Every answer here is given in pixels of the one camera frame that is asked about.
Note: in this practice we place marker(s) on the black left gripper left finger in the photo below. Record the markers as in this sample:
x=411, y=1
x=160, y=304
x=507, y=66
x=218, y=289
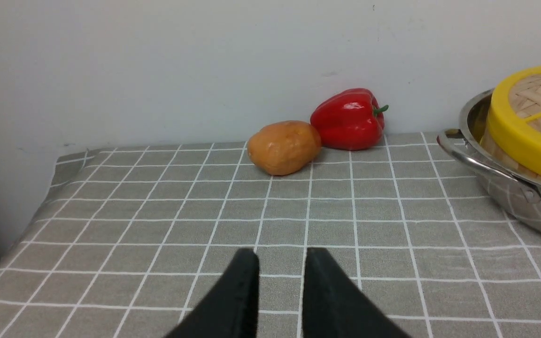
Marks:
x=230, y=308

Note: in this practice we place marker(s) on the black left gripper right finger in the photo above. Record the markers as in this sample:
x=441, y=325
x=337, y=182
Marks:
x=334, y=307

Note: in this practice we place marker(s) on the yellow rimmed bamboo steamer basket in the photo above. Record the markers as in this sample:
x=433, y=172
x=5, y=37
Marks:
x=528, y=164

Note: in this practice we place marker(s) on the yellow rimmed bamboo steamer lid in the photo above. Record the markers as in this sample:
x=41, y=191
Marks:
x=514, y=116

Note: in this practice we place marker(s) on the stainless steel pot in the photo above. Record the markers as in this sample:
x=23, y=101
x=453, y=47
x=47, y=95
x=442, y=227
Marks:
x=516, y=193

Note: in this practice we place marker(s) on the grey checkered tablecloth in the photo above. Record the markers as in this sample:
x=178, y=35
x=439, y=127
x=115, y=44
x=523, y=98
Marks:
x=130, y=239

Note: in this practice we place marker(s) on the orange brown potato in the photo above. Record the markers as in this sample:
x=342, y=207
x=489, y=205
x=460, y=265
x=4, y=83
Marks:
x=283, y=148

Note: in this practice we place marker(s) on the red bell pepper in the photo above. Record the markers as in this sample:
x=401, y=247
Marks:
x=352, y=120

